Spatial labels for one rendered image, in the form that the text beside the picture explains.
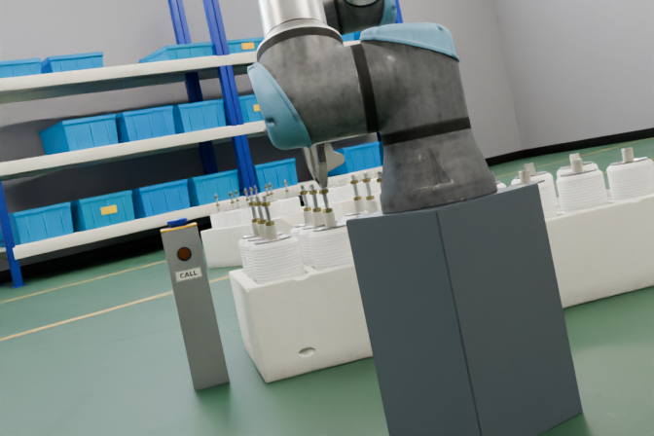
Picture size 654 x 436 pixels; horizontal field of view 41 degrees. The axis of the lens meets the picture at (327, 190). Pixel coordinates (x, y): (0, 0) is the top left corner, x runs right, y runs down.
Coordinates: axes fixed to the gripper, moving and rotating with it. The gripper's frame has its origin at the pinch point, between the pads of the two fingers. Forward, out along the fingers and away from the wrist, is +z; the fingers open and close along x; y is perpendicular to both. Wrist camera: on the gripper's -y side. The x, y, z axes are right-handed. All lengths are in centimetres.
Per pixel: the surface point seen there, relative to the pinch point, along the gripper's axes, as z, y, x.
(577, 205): 16, 49, -14
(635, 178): 13, 62, -17
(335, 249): 13.2, -1.4, -4.4
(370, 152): -3, 251, 490
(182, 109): -61, 95, 458
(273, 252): 11.2, -12.8, -2.0
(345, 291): 21.1, -2.2, -7.4
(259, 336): 25.5, -19.5, -3.9
